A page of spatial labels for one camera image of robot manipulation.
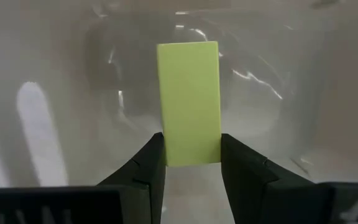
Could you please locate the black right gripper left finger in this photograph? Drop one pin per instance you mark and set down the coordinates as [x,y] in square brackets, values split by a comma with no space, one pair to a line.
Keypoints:
[148,174]

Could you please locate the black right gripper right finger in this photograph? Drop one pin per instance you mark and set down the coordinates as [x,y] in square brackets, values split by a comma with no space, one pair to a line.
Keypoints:
[247,183]

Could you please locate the light green rectangular block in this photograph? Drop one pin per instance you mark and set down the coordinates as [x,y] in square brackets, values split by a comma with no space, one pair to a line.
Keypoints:
[190,102]

